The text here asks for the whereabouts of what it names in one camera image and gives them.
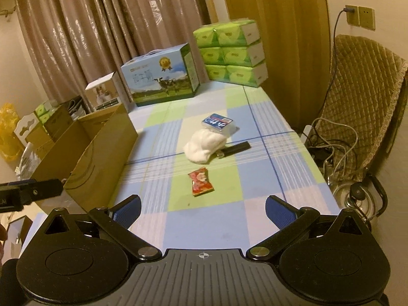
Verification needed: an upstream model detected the blue milk carton box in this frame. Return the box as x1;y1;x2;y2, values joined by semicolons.
121;43;200;106

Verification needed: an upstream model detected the white knitted sock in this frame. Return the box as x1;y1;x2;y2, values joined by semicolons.
183;129;227;164

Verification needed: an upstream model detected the white carved chair back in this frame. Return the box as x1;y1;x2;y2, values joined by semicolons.
14;113;40;147

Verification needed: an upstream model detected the white cable bundle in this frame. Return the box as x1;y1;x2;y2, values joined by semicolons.
301;117;360;183

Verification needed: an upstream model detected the beige curtain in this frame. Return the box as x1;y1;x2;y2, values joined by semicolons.
15;0;209;102

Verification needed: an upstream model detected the steel kettle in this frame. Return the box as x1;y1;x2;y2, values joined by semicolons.
330;173;389;231

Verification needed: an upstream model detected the blue clear plastic box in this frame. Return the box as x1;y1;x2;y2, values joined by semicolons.
201;113;236;136

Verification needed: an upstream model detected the red snack packet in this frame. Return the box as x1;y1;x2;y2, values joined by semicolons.
188;167;214;196

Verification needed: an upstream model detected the green tissue pack stack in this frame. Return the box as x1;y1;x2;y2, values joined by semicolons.
193;19;268;88

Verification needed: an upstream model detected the wooden wardrobe panel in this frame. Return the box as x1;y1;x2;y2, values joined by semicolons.
225;0;331;130

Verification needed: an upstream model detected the wall socket panel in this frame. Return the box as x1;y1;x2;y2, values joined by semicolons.
344;5;376;31

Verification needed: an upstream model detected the yellow plastic bag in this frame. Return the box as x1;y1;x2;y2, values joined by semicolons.
0;103;23;162

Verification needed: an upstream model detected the quilted brown chair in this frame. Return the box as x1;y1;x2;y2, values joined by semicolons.
316;35;407;182

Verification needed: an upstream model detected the brown cardboard box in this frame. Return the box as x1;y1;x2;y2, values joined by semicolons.
32;104;138;213

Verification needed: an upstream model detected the brown cardboard carton stack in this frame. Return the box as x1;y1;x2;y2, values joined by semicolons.
25;96;88;158

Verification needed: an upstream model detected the white product box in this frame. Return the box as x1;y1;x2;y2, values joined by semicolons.
85;72;129;111

